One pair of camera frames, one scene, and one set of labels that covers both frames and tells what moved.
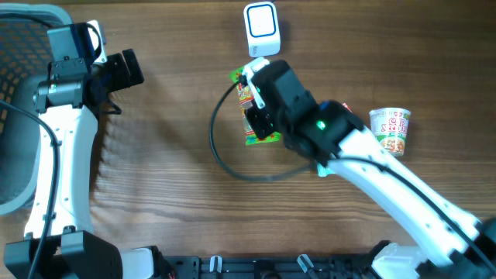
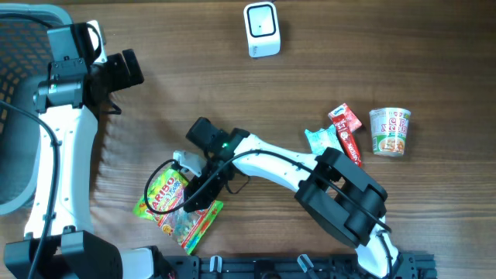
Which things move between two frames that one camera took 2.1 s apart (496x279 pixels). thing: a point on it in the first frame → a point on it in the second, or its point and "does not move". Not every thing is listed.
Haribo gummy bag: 251,137 → 164,205
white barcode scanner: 263,29 does not move
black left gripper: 114,72 does not move
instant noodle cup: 390,125 does not move
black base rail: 345,266 does not move
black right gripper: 260,122 → 209,186
